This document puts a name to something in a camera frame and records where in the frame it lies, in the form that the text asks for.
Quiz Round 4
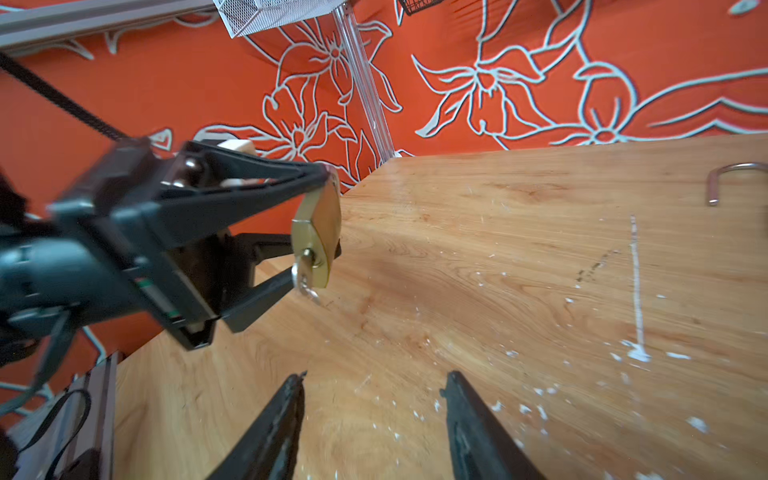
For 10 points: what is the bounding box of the small silver key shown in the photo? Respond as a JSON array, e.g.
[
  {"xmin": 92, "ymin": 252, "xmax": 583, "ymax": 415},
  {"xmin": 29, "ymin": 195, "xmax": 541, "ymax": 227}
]
[{"xmin": 292, "ymin": 248, "xmax": 319, "ymax": 303}]

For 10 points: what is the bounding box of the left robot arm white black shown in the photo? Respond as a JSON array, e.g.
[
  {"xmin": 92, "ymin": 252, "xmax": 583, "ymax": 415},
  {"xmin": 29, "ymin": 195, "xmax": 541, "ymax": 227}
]
[{"xmin": 1, "ymin": 56, "xmax": 341, "ymax": 414}]

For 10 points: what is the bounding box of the brass padlock with steel shackle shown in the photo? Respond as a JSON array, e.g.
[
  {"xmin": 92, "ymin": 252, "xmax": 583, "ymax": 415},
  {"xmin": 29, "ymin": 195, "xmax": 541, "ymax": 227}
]
[{"xmin": 705, "ymin": 160, "xmax": 768, "ymax": 208}]

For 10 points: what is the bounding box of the white wire mesh basket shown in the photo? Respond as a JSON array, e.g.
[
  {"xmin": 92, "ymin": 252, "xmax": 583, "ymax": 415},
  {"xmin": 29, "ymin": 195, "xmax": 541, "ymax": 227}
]
[{"xmin": 213, "ymin": 0, "xmax": 345, "ymax": 38}]

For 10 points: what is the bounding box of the black wire wall basket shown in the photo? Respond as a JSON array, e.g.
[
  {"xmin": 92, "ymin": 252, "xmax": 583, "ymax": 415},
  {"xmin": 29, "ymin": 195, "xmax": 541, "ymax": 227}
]
[{"xmin": 397, "ymin": 0, "xmax": 443, "ymax": 16}]

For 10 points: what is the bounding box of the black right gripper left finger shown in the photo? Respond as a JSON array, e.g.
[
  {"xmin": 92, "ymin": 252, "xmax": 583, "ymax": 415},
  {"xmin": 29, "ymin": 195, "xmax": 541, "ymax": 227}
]
[{"xmin": 207, "ymin": 371, "xmax": 307, "ymax": 480}]

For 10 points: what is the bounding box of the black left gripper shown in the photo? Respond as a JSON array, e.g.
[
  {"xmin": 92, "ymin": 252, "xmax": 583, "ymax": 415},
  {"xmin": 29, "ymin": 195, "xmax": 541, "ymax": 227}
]
[{"xmin": 48, "ymin": 139, "xmax": 328, "ymax": 350}]

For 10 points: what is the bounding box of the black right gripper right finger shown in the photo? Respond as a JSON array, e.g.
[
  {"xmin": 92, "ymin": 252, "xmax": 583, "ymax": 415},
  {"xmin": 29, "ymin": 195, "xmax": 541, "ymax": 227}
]
[{"xmin": 440, "ymin": 370, "xmax": 544, "ymax": 479}]

